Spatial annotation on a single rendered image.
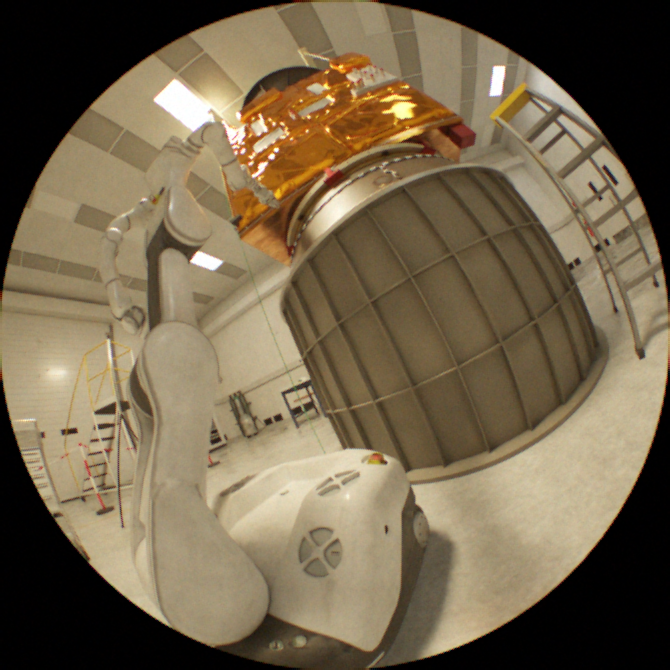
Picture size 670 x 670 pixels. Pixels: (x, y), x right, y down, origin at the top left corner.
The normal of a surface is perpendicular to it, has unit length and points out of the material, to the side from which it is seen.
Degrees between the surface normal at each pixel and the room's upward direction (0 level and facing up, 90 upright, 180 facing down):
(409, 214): 90
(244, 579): 90
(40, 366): 90
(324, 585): 38
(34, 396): 90
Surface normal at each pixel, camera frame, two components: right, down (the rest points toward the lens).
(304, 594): -0.60, -0.69
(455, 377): -0.47, 0.04
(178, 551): 0.77, -0.47
